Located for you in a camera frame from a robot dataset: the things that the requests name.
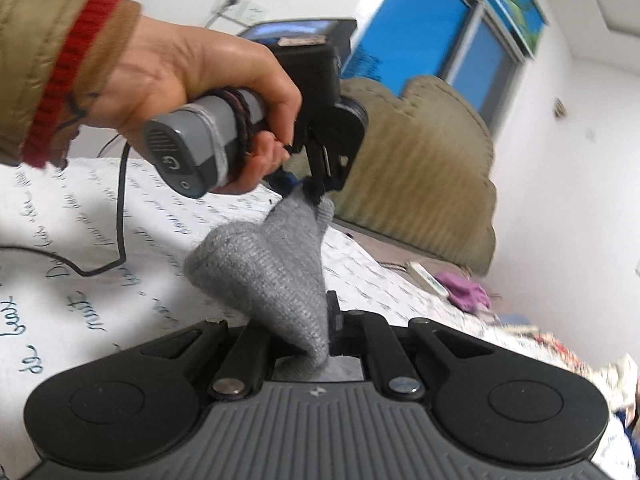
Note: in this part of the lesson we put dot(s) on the white power strip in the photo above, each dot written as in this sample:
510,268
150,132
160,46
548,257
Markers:
428,278

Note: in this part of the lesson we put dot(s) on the white script printed quilt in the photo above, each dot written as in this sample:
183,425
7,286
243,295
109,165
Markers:
60,220

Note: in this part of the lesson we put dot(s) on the olive upholstered headboard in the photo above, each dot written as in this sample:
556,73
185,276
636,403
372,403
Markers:
425,170

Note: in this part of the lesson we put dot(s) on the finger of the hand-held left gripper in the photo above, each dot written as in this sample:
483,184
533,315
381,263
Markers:
317,180
289,183

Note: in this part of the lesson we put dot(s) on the mauve bed sheet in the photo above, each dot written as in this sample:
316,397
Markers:
385,255

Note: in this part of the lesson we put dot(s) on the blue striped cloth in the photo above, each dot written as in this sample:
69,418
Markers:
512,322

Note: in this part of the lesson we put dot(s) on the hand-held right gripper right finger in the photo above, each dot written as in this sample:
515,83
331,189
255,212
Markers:
333,312

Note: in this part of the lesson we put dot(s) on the dark braided band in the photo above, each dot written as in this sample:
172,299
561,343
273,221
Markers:
245,120

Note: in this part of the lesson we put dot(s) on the floral blanket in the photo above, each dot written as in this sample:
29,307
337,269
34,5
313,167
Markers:
565,355

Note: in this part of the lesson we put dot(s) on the cream padded cloth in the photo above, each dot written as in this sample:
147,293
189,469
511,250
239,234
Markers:
622,385

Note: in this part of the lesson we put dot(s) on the person's left forearm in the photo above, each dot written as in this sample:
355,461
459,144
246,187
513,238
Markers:
45,55

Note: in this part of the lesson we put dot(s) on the purple cloth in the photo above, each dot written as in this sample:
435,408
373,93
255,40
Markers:
465,292

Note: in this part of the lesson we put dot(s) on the person's left hand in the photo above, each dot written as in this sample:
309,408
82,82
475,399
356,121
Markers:
200,70

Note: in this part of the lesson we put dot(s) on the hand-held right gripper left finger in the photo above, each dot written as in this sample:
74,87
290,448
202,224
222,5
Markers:
240,360

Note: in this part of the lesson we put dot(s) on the window with blue blind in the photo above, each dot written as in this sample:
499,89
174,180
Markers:
415,35

